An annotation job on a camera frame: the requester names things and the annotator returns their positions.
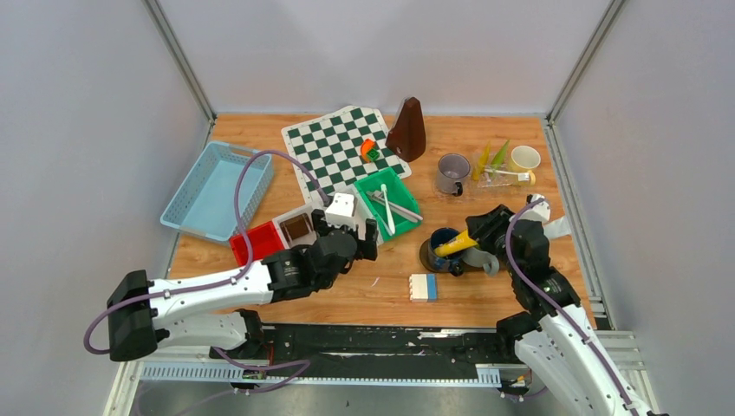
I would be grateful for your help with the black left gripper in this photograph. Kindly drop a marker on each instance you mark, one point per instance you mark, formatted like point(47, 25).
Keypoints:
point(367, 248)

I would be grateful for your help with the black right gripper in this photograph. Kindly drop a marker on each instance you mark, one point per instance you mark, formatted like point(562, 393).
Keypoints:
point(481, 228)

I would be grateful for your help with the yellow toothpaste tube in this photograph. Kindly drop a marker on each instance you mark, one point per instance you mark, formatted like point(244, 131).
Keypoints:
point(483, 157)
point(461, 242)

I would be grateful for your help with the grey mug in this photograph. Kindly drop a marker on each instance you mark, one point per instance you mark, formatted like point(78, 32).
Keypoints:
point(480, 259)

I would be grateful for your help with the dark blue mug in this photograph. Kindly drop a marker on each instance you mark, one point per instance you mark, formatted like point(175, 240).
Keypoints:
point(452, 264)

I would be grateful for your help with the white toothbrush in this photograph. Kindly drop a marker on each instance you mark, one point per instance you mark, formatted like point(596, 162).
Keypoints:
point(507, 177)
point(390, 217)

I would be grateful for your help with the purple mug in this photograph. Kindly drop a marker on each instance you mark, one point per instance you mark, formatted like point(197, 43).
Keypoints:
point(454, 164)

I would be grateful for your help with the grey toothbrush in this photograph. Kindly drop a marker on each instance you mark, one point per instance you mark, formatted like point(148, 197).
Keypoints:
point(394, 208)

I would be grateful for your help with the cream mug yellow handle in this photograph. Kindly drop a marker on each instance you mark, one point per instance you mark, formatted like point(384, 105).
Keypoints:
point(524, 159)

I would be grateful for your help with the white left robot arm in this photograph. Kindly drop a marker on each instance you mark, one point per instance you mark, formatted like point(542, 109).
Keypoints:
point(212, 310)

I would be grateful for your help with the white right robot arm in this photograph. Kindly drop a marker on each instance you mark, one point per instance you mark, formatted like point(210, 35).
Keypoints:
point(552, 335)

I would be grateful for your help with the dark wooden oval tray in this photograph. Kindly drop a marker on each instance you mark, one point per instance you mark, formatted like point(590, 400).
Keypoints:
point(422, 256)

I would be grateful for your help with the white plastic bin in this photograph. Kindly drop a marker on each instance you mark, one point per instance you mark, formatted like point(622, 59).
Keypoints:
point(309, 239)

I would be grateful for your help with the white bin with toothpastes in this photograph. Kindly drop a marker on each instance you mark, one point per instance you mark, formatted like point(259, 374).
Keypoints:
point(362, 213)

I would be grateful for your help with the brown wooden block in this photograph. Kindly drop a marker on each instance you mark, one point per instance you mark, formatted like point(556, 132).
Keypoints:
point(296, 227)

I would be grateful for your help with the red plastic bin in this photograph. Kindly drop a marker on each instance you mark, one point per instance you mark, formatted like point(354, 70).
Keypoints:
point(264, 240)

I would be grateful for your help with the green plastic bin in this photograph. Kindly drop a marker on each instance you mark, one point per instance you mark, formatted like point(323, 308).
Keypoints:
point(397, 193)

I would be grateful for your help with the white blue toy brick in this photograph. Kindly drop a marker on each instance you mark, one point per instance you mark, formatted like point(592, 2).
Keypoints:
point(423, 288)

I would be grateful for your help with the green toy block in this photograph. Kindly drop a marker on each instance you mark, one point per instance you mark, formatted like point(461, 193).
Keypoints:
point(373, 155)

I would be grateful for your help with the green white chessboard mat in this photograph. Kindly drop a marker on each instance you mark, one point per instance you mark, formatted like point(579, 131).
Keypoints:
point(329, 147)

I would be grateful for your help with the orange toy block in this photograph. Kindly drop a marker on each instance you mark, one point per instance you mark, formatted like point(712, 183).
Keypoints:
point(367, 145)

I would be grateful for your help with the brown wooden metronome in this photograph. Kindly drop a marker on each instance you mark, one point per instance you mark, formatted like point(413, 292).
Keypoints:
point(407, 136)

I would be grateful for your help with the light blue perforated basket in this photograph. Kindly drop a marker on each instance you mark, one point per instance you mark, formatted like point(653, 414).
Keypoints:
point(203, 205)

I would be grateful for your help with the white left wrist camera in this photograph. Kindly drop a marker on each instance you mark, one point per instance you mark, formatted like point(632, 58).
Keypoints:
point(341, 211)

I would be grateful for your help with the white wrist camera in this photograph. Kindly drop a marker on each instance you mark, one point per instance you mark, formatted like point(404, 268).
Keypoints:
point(341, 211)
point(541, 212)

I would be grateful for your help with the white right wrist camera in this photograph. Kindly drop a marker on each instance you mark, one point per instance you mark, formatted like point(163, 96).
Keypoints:
point(541, 212)

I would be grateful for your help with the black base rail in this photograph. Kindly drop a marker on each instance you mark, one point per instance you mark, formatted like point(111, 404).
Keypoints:
point(371, 352)

